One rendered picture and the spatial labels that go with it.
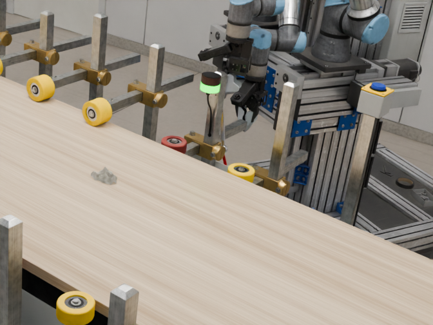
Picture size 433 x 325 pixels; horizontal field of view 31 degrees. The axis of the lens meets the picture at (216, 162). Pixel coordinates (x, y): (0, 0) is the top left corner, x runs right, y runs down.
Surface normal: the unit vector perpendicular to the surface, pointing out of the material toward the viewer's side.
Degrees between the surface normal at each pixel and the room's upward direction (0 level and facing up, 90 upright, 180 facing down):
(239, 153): 0
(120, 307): 90
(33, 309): 90
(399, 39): 90
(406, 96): 90
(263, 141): 0
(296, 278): 0
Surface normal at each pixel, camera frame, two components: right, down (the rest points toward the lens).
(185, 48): -0.48, 0.33
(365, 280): 0.12, -0.89
